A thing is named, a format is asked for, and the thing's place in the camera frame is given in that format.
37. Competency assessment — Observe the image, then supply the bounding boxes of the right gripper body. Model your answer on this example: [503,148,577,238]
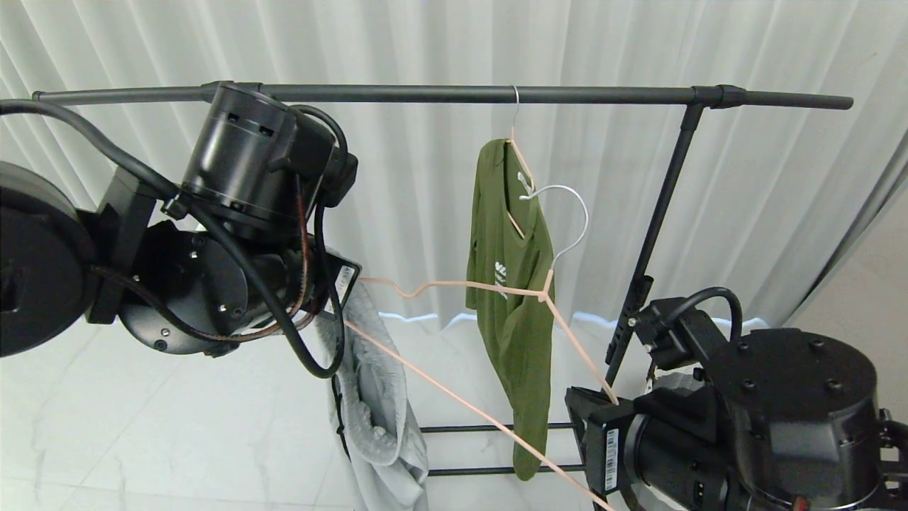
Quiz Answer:
[565,386,747,511]

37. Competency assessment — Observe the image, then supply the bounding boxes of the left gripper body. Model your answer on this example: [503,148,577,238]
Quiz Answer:
[117,219,363,358]

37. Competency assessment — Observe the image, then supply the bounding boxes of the green printed T-shirt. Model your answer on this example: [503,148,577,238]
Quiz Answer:
[465,138,557,483]

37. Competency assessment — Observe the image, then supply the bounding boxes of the pink clothes hanger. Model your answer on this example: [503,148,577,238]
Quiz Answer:
[343,184,620,511]
[504,87,538,241]

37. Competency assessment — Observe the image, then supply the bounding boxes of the pale grey shorts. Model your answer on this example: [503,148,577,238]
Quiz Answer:
[314,280,431,511]

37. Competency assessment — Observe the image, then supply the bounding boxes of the black clothes rack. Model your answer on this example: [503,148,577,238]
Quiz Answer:
[32,82,854,511]

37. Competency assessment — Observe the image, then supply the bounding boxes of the white curtain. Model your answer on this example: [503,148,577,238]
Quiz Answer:
[0,0,908,334]

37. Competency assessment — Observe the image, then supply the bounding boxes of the black cable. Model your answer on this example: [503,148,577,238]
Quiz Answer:
[658,286,744,346]
[0,99,350,380]

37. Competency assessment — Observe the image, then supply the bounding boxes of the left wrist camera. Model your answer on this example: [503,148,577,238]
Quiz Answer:
[312,131,360,209]

